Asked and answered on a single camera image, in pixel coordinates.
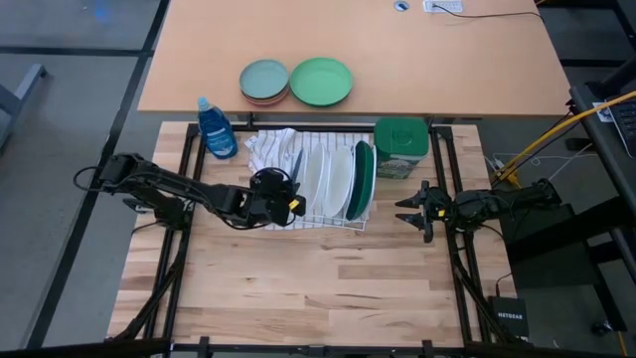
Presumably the thin white cable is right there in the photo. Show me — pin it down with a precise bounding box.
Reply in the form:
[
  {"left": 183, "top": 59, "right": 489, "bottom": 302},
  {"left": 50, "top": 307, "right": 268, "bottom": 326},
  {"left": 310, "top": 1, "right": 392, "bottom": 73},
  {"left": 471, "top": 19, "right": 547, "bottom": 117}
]
[{"left": 484, "top": 142, "right": 600, "bottom": 183}]

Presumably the slate blue plate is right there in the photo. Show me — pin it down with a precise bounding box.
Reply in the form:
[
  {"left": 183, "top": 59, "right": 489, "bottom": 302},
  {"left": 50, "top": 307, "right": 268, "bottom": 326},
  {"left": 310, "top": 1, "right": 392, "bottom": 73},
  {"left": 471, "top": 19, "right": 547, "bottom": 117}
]
[{"left": 291, "top": 147, "right": 305, "bottom": 188}]

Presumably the orange plate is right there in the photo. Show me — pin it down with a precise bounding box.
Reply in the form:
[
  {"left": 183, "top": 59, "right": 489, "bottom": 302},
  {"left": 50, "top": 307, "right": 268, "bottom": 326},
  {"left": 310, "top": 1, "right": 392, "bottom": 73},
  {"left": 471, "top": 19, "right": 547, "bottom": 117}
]
[{"left": 240, "top": 85, "right": 291, "bottom": 107}]

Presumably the blue dish soap bottle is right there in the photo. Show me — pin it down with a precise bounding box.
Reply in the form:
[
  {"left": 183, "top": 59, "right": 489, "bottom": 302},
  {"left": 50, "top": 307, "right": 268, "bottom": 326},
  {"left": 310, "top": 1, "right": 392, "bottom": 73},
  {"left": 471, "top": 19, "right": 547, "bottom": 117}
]
[{"left": 196, "top": 95, "right": 239, "bottom": 161}]

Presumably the grey-blue plate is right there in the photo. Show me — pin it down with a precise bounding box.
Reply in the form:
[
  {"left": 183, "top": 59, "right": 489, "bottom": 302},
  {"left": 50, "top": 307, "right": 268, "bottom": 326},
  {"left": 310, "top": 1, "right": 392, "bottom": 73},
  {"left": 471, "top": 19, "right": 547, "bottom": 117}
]
[{"left": 238, "top": 59, "right": 291, "bottom": 100}]

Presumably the white power strip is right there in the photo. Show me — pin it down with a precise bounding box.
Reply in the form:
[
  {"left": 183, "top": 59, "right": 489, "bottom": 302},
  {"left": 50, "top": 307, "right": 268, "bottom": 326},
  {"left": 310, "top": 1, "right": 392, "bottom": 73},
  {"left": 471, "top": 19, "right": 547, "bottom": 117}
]
[{"left": 422, "top": 0, "right": 465, "bottom": 15}]

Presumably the black Netgear router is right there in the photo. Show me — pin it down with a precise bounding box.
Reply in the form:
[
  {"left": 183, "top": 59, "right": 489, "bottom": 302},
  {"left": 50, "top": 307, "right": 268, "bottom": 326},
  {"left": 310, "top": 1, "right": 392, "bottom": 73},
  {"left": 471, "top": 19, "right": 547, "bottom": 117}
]
[{"left": 487, "top": 294, "right": 531, "bottom": 342}]

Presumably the thin black cable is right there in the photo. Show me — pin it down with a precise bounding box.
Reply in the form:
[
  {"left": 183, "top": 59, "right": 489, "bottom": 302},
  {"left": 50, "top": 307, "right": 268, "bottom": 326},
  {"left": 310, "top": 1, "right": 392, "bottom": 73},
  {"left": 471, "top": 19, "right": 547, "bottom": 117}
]
[{"left": 430, "top": 3, "right": 544, "bottom": 22}]

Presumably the black laptop keyboard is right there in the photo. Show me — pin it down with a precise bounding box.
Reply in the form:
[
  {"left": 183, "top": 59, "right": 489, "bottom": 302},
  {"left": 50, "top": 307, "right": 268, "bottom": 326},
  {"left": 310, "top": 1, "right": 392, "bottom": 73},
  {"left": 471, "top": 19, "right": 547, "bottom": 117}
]
[{"left": 607, "top": 90, "right": 636, "bottom": 158}]

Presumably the white striped dish rack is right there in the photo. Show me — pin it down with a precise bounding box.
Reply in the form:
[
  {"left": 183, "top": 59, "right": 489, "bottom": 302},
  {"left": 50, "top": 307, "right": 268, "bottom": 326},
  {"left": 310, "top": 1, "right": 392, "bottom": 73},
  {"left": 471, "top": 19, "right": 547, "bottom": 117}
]
[{"left": 243, "top": 127, "right": 375, "bottom": 233}]

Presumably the yellow cable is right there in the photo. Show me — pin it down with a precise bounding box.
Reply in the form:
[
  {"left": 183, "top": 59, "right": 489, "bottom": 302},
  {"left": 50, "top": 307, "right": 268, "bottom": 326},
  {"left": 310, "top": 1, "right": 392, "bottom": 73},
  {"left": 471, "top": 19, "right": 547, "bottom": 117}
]
[{"left": 495, "top": 89, "right": 636, "bottom": 184}]

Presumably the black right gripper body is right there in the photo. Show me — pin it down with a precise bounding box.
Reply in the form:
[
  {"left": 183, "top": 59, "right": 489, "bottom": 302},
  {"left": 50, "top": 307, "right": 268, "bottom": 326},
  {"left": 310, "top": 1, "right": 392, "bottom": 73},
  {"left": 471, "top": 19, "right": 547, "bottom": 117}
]
[{"left": 420, "top": 179, "right": 456, "bottom": 245}]

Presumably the dark green plate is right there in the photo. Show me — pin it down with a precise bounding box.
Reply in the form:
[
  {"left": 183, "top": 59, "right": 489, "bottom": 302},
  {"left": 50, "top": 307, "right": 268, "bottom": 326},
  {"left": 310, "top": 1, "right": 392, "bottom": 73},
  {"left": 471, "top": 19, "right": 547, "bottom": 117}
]
[{"left": 344, "top": 139, "right": 377, "bottom": 223}]

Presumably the black metal frame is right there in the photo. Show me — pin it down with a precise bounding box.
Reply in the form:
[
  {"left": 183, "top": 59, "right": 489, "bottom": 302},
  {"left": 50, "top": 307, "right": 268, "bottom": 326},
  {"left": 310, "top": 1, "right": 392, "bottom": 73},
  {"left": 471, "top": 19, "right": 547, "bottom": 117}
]
[{"left": 105, "top": 116, "right": 524, "bottom": 358}]

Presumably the black side desk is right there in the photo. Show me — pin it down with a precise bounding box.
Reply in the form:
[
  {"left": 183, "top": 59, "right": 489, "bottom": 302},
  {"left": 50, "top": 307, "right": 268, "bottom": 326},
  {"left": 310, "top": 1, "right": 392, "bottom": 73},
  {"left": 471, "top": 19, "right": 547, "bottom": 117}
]
[{"left": 567, "top": 59, "right": 636, "bottom": 282}]

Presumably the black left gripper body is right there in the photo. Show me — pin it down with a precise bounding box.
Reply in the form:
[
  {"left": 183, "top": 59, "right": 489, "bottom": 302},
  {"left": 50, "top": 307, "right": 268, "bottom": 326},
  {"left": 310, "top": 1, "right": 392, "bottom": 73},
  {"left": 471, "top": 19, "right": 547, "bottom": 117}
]
[{"left": 247, "top": 167, "right": 307, "bottom": 228}]

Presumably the light green plate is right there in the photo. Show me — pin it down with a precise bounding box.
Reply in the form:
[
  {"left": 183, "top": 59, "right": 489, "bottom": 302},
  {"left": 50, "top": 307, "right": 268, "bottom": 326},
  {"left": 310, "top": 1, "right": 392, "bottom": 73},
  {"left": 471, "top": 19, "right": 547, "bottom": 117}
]
[{"left": 288, "top": 56, "right": 356, "bottom": 108}]

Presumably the tan wooden desk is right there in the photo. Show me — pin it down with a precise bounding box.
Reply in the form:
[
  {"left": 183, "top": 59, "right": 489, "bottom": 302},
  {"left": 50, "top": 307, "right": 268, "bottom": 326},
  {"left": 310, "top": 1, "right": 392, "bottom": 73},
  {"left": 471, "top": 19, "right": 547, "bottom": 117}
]
[{"left": 137, "top": 0, "right": 573, "bottom": 118}]

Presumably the green Cascade detergent tub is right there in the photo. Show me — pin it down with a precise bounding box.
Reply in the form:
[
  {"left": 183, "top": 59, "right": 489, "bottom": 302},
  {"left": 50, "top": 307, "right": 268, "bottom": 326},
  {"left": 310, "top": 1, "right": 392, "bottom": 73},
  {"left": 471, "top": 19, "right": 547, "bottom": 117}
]
[{"left": 373, "top": 116, "right": 430, "bottom": 181}]

